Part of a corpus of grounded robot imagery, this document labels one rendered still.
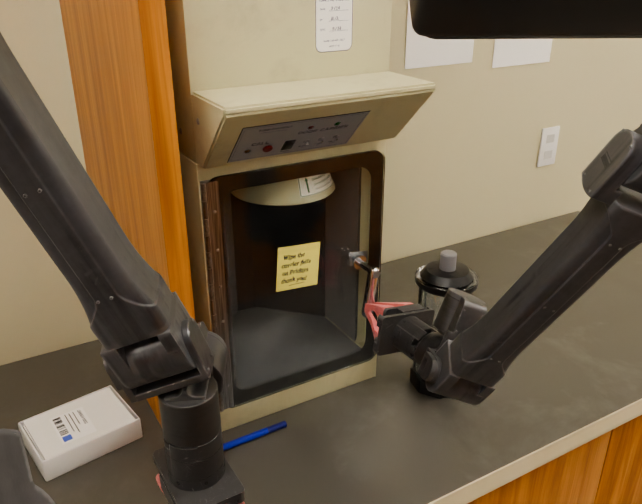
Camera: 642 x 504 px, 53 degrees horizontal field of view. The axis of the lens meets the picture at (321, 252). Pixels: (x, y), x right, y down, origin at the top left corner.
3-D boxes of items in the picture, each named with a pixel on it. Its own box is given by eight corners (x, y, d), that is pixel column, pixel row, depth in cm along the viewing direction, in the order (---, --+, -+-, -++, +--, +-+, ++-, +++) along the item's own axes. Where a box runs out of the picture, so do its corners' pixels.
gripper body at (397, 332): (375, 312, 98) (406, 334, 92) (427, 304, 103) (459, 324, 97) (370, 351, 100) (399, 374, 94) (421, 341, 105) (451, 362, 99)
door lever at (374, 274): (359, 304, 113) (346, 306, 112) (366, 254, 109) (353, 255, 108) (376, 318, 109) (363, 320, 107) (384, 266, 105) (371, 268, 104)
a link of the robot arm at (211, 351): (97, 359, 58) (185, 331, 57) (126, 297, 69) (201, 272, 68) (155, 454, 63) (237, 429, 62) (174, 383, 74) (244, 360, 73)
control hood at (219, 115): (194, 165, 89) (188, 91, 85) (387, 134, 104) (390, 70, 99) (227, 189, 80) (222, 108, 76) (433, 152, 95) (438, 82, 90)
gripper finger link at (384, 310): (357, 289, 105) (391, 313, 98) (392, 285, 109) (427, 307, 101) (351, 327, 107) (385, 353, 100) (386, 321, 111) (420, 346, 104)
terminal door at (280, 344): (222, 408, 107) (203, 178, 90) (374, 356, 121) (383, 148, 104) (223, 411, 106) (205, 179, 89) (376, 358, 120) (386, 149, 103)
